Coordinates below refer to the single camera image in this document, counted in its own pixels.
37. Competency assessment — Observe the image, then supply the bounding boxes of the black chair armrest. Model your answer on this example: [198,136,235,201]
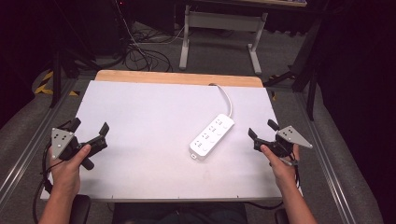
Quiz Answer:
[68,194,92,224]

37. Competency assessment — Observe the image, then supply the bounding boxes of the black cable under table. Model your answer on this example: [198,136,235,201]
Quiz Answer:
[244,201,285,211]

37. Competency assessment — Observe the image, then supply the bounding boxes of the yellow black floor tape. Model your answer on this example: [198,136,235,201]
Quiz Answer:
[34,70,79,97]

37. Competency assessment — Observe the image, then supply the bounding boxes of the person's right hand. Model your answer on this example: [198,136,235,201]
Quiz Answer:
[260,144,301,189]

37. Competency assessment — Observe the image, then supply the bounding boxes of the white power strip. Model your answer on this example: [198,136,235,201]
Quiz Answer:
[189,113,236,161]

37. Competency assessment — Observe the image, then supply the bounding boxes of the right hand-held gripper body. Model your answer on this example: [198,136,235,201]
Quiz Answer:
[253,124,314,159]

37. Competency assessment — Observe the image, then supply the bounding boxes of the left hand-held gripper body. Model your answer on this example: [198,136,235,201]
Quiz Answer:
[50,127,108,171]

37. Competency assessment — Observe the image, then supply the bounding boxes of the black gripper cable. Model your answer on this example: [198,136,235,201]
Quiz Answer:
[32,141,59,224]
[279,157,303,190]

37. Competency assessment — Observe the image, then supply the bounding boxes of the person's left hand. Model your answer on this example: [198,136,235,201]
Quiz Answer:
[48,144,92,200]

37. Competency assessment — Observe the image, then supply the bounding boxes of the white power strip cable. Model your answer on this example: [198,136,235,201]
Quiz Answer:
[207,82,234,119]

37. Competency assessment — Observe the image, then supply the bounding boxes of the white board sheet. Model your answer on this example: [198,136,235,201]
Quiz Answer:
[40,79,283,201]

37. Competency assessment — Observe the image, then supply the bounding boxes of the black floor cable bundle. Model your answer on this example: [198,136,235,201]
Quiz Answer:
[116,1,188,73]

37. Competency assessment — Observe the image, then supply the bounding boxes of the white metal desk frame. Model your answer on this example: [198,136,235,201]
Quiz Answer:
[178,4,269,76]

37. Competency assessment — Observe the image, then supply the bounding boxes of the black metal stand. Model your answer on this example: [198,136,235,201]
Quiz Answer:
[262,12,323,121]
[46,0,102,109]

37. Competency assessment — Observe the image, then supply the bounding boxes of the aluminium rail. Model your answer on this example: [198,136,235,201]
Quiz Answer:
[0,77,78,202]
[293,92,358,224]

